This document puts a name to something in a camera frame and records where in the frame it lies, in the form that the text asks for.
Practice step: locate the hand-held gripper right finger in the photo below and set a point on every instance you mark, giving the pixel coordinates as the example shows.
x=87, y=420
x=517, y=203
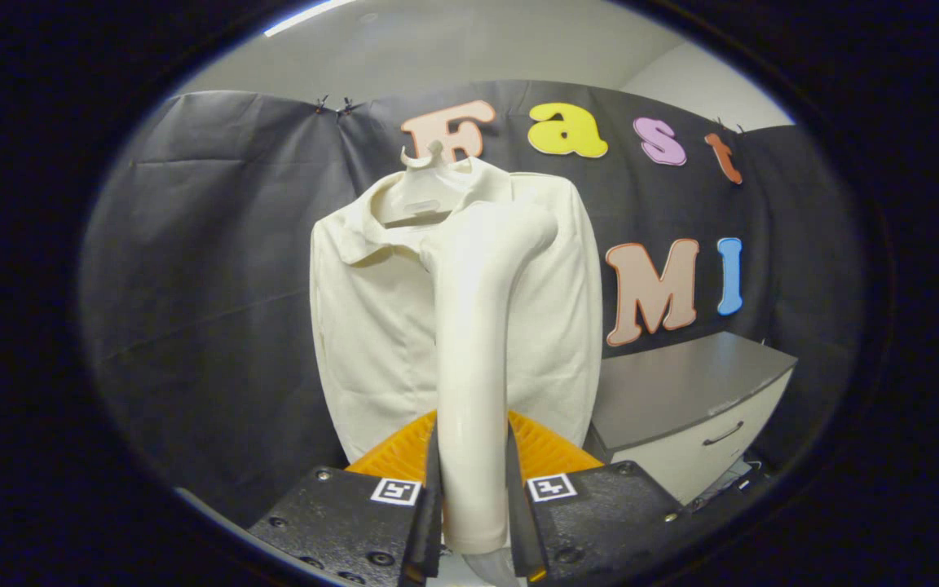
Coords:
x=600, y=522

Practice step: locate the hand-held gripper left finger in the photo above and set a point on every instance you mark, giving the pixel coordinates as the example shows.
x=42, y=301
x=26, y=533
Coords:
x=339, y=526

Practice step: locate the cream button-up shirt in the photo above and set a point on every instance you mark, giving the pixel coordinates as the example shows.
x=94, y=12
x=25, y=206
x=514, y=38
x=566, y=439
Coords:
x=372, y=342

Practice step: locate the white drawer cabinet grey top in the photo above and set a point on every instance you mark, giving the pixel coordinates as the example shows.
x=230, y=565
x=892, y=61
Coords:
x=673, y=383

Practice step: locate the black backdrop cloth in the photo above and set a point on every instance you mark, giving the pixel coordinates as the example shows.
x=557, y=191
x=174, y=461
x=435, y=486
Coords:
x=209, y=269

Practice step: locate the white plastic hanger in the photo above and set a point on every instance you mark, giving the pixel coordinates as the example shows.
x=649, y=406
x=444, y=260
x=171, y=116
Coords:
x=429, y=196

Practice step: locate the ceiling light panel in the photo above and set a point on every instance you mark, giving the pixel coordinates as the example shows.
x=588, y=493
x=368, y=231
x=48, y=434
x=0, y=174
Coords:
x=306, y=15

